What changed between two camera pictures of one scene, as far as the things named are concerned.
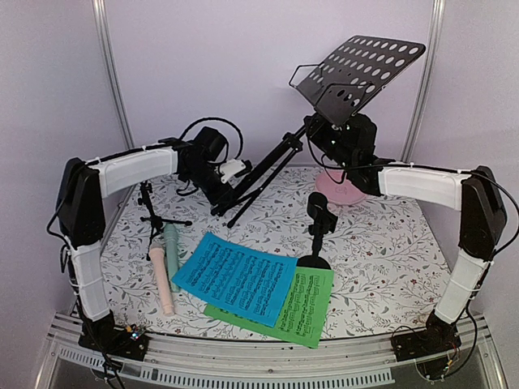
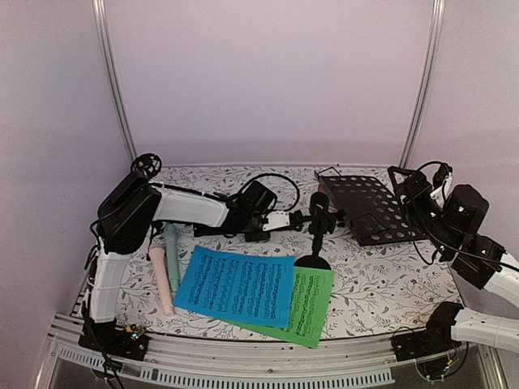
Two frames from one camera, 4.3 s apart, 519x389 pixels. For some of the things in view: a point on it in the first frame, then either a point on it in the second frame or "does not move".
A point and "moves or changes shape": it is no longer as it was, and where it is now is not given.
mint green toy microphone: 171,240 does not move
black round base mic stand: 324,219 does not move
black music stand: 345,84 -> 371,208
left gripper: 225,194 -> 254,238
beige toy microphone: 157,253 does not move
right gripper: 314,132 -> 416,181
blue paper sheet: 251,284 moves or changes shape
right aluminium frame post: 426,80 does not move
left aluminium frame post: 102,21 does not move
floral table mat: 390,257 does not move
